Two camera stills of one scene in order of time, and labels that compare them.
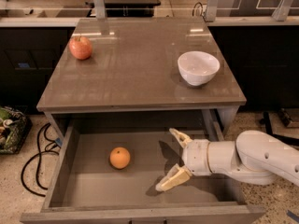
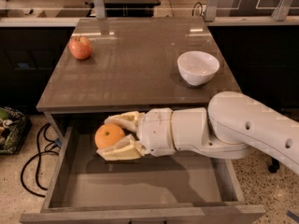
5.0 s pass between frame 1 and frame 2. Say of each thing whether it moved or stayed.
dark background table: stayed
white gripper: moved
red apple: stayed
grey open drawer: stayed
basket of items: stayed
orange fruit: moved
